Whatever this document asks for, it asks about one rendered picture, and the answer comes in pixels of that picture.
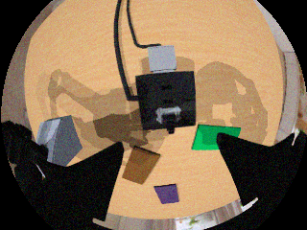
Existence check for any green flat rectangular slab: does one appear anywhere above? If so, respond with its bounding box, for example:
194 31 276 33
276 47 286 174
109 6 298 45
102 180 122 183
192 124 242 150

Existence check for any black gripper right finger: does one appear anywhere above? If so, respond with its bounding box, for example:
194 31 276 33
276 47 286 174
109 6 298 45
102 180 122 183
216 133 295 206

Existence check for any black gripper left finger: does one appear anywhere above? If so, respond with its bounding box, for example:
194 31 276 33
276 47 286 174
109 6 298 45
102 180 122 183
35 142 124 222

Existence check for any brown flat rectangular slab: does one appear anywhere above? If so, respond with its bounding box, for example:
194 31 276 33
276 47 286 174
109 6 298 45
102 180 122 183
122 146 161 185

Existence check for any purple rectangular block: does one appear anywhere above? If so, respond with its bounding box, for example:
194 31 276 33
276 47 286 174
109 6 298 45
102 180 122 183
153 184 179 204

